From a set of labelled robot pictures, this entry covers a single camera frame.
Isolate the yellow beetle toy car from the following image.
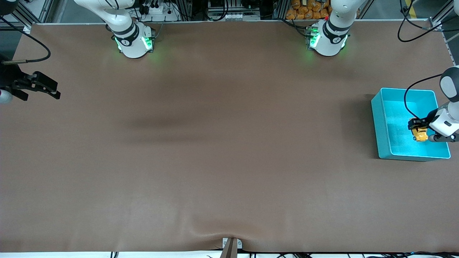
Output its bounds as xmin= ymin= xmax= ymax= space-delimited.
xmin=411 ymin=127 xmax=429 ymax=143

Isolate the teal plastic storage box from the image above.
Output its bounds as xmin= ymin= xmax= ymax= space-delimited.
xmin=371 ymin=87 xmax=451 ymax=162

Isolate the white power strip with plugs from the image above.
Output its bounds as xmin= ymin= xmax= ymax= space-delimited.
xmin=138 ymin=0 xmax=181 ymax=23

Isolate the orange packaged goods pile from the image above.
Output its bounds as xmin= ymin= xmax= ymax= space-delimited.
xmin=286 ymin=0 xmax=331 ymax=20

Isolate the brown table mat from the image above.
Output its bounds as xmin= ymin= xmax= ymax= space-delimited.
xmin=0 ymin=20 xmax=459 ymax=253

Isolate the long white socket strip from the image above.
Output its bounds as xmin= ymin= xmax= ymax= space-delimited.
xmin=207 ymin=12 xmax=261 ymax=21

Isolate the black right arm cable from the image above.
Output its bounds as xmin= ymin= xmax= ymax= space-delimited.
xmin=0 ymin=16 xmax=51 ymax=65

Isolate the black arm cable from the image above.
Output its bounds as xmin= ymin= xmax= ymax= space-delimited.
xmin=0 ymin=16 xmax=51 ymax=65
xmin=397 ymin=0 xmax=459 ymax=124

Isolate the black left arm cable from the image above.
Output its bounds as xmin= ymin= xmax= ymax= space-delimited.
xmin=397 ymin=0 xmax=459 ymax=124

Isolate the aluminium frame post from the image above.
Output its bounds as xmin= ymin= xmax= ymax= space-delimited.
xmin=429 ymin=0 xmax=459 ymax=31
xmin=11 ymin=0 xmax=54 ymax=33

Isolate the metal table clamp bracket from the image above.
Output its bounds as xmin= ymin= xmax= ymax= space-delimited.
xmin=219 ymin=237 xmax=243 ymax=258

